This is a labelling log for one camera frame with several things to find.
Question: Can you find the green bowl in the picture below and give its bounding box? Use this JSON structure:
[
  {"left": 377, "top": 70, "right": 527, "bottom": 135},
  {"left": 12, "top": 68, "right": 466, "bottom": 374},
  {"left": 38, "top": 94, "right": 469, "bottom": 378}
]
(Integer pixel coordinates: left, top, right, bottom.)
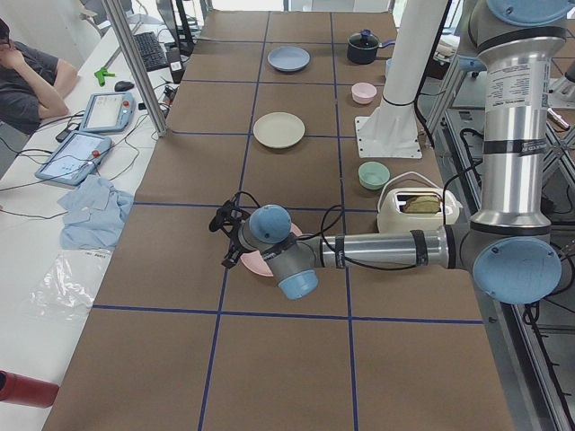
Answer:
[{"left": 358, "top": 161, "right": 390, "bottom": 190}]

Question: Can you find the upper teach pendant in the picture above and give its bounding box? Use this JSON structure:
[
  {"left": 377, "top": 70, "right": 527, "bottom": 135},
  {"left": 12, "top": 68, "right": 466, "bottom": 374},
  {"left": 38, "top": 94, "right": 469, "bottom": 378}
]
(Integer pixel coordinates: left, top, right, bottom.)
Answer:
[{"left": 80, "top": 92, "right": 135, "bottom": 133}]

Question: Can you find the pink plate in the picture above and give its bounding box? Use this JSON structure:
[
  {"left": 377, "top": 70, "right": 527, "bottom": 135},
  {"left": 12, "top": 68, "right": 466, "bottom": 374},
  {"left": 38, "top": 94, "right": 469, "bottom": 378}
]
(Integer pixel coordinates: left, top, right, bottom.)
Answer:
[{"left": 241, "top": 222, "right": 301, "bottom": 277}]

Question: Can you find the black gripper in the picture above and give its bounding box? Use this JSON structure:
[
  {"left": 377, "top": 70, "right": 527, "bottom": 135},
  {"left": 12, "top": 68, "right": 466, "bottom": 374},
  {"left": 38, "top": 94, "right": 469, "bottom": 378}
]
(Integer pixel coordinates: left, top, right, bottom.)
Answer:
[{"left": 208, "top": 201, "right": 248, "bottom": 268}]

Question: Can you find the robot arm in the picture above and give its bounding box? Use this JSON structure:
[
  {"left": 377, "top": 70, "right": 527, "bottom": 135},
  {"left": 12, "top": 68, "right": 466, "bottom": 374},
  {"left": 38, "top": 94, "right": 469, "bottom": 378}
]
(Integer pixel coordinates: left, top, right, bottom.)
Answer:
[{"left": 209, "top": 1, "right": 573, "bottom": 304}]

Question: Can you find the dark blue pot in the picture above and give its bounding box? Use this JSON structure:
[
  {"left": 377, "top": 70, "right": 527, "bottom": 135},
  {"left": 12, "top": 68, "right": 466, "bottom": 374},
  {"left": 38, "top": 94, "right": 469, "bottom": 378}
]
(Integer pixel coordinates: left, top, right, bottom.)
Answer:
[{"left": 347, "top": 40, "right": 395, "bottom": 65}]

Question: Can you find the aluminium frame post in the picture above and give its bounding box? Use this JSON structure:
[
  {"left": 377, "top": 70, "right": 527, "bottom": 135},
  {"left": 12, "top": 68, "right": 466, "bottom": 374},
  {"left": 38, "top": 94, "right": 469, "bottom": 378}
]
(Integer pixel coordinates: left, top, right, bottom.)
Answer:
[{"left": 102, "top": 0, "right": 167, "bottom": 137}]

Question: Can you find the pink bowl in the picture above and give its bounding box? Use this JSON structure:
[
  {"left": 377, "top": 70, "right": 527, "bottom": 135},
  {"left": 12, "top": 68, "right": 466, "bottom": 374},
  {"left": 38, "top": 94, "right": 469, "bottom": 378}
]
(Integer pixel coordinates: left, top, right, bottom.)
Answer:
[{"left": 351, "top": 82, "right": 377, "bottom": 105}]

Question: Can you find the cream toaster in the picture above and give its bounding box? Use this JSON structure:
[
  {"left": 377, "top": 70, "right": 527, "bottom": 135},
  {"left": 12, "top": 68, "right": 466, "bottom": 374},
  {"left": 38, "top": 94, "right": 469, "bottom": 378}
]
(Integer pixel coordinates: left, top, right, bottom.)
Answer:
[{"left": 376, "top": 172, "right": 463, "bottom": 233}]

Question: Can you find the seated person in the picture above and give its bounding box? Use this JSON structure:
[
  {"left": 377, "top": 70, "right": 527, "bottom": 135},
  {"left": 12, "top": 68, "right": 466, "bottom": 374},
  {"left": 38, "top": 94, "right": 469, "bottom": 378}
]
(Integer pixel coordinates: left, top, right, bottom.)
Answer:
[{"left": 1, "top": 22, "right": 78, "bottom": 136}]

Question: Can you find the light blue cloth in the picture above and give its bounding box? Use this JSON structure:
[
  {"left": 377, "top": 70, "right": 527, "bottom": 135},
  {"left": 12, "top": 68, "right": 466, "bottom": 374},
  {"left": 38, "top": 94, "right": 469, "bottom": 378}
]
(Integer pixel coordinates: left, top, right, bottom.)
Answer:
[{"left": 58, "top": 175, "right": 134, "bottom": 250}]

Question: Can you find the black computer mouse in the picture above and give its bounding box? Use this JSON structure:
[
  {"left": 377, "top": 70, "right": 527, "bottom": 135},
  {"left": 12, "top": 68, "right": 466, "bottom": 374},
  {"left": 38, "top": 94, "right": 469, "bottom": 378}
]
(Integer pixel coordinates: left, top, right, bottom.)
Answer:
[{"left": 114, "top": 81, "right": 135, "bottom": 92}]

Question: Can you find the glass pot lid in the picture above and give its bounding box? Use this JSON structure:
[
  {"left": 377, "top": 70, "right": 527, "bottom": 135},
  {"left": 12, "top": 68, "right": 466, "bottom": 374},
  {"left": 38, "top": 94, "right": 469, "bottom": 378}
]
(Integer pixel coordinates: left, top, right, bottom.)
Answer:
[{"left": 348, "top": 29, "right": 379, "bottom": 49}]

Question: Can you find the toast slice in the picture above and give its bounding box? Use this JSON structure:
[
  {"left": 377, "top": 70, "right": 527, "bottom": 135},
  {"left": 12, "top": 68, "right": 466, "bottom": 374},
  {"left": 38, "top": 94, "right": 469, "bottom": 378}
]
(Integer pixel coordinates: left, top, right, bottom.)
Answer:
[{"left": 403, "top": 195, "right": 440, "bottom": 214}]

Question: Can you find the light blue plate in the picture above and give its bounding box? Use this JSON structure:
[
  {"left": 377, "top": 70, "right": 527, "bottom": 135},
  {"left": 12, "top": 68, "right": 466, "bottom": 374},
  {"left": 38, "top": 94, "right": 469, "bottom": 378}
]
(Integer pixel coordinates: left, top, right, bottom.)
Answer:
[{"left": 267, "top": 46, "right": 311, "bottom": 73}]

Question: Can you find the red bottle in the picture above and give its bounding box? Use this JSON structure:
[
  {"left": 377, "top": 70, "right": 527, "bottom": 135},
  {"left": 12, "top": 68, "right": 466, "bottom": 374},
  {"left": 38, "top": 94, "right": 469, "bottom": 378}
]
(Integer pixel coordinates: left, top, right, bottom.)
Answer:
[{"left": 1, "top": 370, "right": 59, "bottom": 408}]

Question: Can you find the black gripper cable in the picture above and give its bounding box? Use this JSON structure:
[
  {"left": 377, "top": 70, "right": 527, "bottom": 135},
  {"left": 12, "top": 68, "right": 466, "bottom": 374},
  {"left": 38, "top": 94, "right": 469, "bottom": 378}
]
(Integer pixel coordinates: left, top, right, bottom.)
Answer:
[{"left": 226, "top": 190, "right": 471, "bottom": 271}]

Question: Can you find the teach pendant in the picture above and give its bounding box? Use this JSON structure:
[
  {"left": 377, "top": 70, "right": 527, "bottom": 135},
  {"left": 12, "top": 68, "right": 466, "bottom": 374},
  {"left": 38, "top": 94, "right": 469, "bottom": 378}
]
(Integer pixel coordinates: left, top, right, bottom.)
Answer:
[
  {"left": 35, "top": 131, "right": 112, "bottom": 187},
  {"left": 80, "top": 92, "right": 135, "bottom": 133}
]

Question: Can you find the clear plastic bag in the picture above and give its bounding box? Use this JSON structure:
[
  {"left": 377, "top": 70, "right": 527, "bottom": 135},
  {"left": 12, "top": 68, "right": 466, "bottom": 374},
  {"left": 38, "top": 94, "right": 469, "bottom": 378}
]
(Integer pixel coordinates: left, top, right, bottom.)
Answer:
[{"left": 22, "top": 250, "right": 112, "bottom": 324}]

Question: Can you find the green plastic tool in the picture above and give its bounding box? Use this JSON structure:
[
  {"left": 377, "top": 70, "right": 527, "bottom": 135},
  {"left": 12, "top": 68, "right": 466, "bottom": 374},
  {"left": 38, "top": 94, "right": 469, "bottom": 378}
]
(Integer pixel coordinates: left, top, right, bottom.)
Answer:
[{"left": 94, "top": 66, "right": 116, "bottom": 87}]

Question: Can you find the lower teach pendant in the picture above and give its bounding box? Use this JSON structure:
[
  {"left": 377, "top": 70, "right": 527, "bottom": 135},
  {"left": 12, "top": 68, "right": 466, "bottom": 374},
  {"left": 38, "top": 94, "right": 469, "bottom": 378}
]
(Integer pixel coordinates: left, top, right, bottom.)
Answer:
[{"left": 35, "top": 131, "right": 112, "bottom": 187}]

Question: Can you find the light blue cup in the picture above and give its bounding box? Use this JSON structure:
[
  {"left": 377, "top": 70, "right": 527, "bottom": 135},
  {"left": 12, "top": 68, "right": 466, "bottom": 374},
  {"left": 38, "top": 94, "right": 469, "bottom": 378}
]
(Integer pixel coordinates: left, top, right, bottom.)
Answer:
[{"left": 385, "top": 58, "right": 393, "bottom": 79}]

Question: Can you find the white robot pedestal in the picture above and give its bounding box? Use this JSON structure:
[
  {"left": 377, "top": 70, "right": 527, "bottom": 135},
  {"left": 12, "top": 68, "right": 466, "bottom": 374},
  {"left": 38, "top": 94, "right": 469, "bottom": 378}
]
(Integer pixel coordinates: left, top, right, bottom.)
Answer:
[{"left": 355, "top": 0, "right": 449, "bottom": 159}]

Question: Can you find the black keyboard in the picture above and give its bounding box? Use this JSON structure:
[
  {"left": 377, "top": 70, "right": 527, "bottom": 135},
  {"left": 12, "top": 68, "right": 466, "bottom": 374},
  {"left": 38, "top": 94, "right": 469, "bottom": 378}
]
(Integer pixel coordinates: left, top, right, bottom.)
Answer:
[{"left": 134, "top": 31, "right": 169, "bottom": 72}]

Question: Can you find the cream plate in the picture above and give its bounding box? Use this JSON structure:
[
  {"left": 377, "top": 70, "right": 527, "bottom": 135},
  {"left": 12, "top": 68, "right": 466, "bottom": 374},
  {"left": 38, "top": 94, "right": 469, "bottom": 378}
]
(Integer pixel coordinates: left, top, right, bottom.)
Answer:
[{"left": 252, "top": 112, "right": 305, "bottom": 149}]

